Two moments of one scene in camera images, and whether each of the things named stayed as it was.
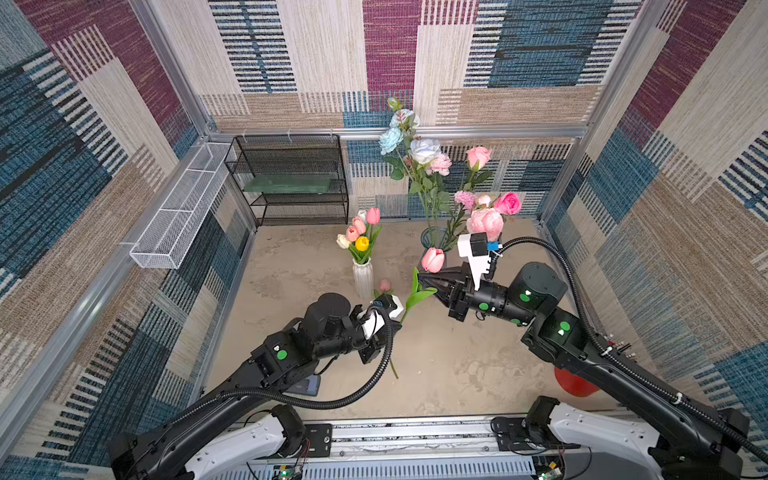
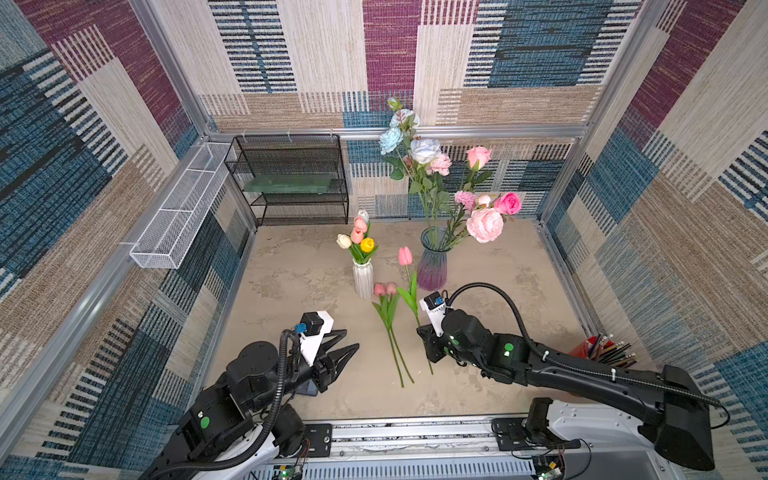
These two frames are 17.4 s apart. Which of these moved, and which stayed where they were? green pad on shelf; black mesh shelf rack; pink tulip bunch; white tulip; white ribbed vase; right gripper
Moved: right gripper; pink tulip bunch
Stayed: black mesh shelf rack; white ribbed vase; green pad on shelf; white tulip
